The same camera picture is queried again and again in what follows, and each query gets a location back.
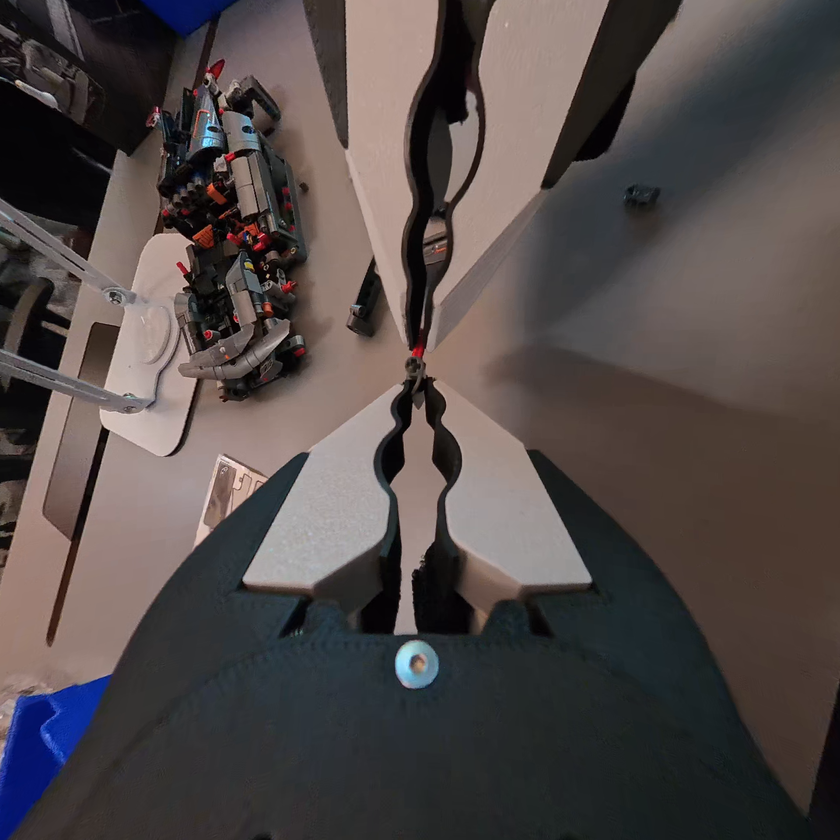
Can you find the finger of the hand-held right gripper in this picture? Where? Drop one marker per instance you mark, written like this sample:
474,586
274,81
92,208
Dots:
518,98
380,131

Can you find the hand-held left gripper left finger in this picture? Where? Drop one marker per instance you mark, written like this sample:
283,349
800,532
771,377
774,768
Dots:
321,525

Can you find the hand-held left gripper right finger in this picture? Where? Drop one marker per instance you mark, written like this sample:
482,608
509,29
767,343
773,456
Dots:
518,525

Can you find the grey lego panel assembly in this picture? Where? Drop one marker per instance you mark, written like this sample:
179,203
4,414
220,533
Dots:
438,253

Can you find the small grey lego connector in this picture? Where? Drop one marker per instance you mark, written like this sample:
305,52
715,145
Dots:
415,371

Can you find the lego sticker sheet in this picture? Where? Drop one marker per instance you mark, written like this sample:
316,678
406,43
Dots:
223,492

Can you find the grey lego car model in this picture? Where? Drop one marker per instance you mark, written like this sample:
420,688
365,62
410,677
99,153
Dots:
249,184

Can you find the small black lego piece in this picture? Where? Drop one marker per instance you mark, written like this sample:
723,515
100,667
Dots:
642,195

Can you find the black lego set box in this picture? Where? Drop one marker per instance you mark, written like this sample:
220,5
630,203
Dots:
118,65

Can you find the white book stand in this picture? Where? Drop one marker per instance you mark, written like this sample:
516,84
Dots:
151,394

